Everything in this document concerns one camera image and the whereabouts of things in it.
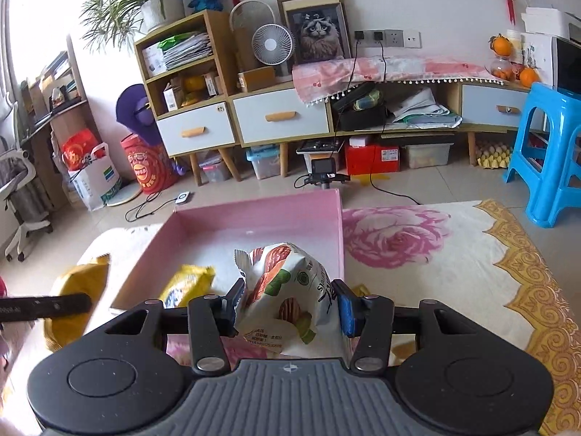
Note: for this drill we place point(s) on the white box with round print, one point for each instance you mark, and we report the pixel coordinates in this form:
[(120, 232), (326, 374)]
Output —
[(153, 61)]

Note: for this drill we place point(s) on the framed cat picture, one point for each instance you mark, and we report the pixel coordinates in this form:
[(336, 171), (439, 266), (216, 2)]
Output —
[(317, 32)]

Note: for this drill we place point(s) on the white office chair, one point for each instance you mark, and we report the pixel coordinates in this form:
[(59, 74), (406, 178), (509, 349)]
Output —
[(20, 177)]

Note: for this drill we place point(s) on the orange fruit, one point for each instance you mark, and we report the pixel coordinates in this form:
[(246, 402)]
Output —
[(529, 77), (501, 46)]

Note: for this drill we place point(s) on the low wooden drawer cabinet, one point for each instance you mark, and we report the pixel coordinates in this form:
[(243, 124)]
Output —
[(281, 116)]

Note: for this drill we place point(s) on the white paper bag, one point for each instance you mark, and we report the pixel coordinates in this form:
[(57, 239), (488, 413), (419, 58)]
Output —
[(97, 181)]

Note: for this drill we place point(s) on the blue plastic stool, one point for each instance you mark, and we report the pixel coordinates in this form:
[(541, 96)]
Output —
[(551, 145)]

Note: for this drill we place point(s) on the black flat device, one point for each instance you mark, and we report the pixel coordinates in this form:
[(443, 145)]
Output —
[(320, 146)]

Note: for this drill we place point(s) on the yellow egg tray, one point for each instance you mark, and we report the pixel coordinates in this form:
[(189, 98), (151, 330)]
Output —
[(492, 154)]

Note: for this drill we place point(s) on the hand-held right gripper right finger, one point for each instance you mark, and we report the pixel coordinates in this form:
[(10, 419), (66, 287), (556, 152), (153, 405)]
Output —
[(347, 311)]

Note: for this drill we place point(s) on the pink cardboard box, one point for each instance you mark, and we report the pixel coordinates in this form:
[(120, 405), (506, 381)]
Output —
[(272, 218)]

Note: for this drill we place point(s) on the folded white cloth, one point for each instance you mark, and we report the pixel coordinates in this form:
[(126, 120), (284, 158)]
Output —
[(426, 109)]

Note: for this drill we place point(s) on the grey wall socket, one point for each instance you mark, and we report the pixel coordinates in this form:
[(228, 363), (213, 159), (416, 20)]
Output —
[(394, 37)]

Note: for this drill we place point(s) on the clear box with blue lid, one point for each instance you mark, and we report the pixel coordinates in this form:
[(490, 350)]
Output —
[(264, 163)]

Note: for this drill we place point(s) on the white wall socket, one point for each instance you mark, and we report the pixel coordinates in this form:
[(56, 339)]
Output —
[(412, 39)]

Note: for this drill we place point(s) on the red gift bag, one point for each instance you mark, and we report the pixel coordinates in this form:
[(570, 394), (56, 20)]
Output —
[(81, 150)]

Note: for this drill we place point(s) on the clear plastic storage box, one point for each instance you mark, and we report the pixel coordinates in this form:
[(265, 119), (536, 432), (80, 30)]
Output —
[(426, 156)]

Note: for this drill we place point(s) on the black action camera on tripod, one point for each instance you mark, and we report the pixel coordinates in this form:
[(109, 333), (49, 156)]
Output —
[(323, 168)]

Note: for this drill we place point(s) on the white microwave oven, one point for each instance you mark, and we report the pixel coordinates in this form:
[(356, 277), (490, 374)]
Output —
[(542, 61)]

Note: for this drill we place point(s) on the small white device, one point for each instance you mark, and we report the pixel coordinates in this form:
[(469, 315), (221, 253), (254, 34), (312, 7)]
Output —
[(183, 198)]

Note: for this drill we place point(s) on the large white round fan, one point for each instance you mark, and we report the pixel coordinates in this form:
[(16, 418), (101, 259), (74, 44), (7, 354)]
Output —
[(247, 13)]

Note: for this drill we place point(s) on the small white carton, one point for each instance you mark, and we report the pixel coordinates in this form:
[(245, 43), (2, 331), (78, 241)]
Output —
[(171, 97)]

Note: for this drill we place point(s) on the black bag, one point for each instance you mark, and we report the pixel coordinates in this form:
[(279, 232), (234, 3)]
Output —
[(361, 116)]

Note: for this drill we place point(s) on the floral printed blanket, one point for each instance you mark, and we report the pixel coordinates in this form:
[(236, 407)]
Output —
[(454, 272)]

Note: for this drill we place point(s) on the brown cardboard box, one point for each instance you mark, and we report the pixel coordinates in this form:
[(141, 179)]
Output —
[(256, 79)]

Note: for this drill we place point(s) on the stack of papers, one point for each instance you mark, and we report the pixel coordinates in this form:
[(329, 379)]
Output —
[(186, 50)]

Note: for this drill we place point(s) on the small yellow snack bag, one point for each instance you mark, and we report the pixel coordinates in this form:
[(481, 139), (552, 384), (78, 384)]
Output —
[(188, 284)]

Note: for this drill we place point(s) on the red box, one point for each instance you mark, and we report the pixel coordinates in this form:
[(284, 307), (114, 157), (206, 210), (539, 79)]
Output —
[(372, 159)]

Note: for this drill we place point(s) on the white nut snack bag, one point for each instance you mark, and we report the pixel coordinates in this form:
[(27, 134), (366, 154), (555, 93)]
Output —
[(281, 290)]

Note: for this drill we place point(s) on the purple hat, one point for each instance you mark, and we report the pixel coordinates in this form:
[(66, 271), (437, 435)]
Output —
[(136, 113)]

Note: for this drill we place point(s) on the yellow bag on shelf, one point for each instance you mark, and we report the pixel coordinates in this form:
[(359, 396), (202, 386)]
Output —
[(193, 86)]

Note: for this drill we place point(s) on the white flat box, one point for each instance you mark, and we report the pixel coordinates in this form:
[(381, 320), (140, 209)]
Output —
[(547, 20)]

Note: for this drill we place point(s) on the pink tasselled cloth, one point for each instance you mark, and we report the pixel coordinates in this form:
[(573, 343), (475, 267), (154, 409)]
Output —
[(408, 70)]

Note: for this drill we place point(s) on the small white desk fan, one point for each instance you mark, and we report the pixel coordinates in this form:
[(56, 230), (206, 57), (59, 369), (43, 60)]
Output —
[(272, 44)]

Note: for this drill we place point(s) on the potted green plant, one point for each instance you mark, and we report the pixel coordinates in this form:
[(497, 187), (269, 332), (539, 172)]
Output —
[(156, 7)]

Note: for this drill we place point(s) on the small clear pink box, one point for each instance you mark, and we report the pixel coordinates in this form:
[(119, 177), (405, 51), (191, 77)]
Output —
[(215, 170)]

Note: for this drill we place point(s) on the large yellow snack bag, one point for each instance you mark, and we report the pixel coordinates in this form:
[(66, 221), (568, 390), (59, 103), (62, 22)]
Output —
[(79, 281)]

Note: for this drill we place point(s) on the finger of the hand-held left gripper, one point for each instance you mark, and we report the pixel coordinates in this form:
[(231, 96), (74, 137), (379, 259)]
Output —
[(54, 306)]

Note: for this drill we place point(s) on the wooden shelf cabinet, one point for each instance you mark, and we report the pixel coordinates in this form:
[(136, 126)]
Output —
[(195, 129)]

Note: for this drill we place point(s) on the white round board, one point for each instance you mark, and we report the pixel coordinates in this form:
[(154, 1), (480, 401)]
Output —
[(125, 196)]

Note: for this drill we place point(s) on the dark wooden desk shelf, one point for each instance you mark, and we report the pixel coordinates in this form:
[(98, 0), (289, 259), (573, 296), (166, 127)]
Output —
[(59, 100)]

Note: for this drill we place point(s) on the red printed sack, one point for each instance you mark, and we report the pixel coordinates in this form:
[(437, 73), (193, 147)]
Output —
[(147, 166)]

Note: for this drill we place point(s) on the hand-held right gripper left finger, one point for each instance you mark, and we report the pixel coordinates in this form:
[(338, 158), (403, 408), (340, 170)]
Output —
[(237, 299)]

